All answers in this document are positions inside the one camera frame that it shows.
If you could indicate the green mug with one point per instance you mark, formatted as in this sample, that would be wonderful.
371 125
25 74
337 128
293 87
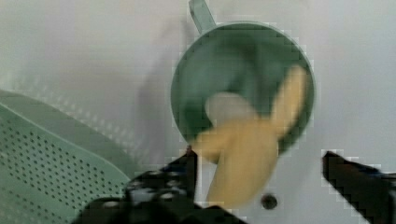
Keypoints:
248 58

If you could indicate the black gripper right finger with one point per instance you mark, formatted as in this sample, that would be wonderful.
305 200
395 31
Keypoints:
368 190

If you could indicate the peeled plush banana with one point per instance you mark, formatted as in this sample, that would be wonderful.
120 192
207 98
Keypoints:
244 144

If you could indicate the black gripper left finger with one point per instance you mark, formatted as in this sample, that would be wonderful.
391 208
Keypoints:
164 196

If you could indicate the green colander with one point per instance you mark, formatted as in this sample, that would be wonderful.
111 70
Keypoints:
53 165

